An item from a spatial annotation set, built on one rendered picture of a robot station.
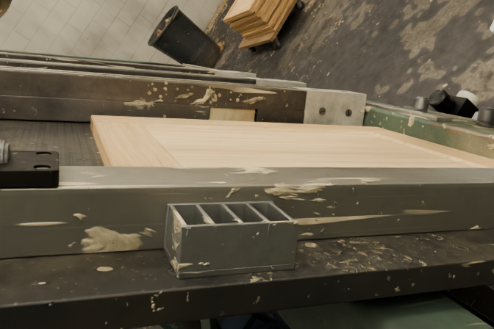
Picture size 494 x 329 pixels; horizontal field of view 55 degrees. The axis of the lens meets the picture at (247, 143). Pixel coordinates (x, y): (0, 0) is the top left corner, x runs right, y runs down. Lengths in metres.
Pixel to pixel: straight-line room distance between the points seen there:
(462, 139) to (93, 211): 0.56
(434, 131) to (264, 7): 3.17
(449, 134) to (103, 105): 0.51
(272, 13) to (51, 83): 3.27
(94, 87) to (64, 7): 5.23
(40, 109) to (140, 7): 5.42
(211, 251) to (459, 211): 0.22
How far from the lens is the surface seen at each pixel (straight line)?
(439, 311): 0.36
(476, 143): 0.72
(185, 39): 5.02
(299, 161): 0.51
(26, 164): 0.29
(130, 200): 0.29
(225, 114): 0.78
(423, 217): 0.39
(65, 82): 0.73
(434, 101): 0.99
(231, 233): 0.27
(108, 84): 0.74
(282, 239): 0.28
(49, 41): 5.88
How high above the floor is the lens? 1.40
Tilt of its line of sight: 25 degrees down
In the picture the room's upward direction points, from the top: 55 degrees counter-clockwise
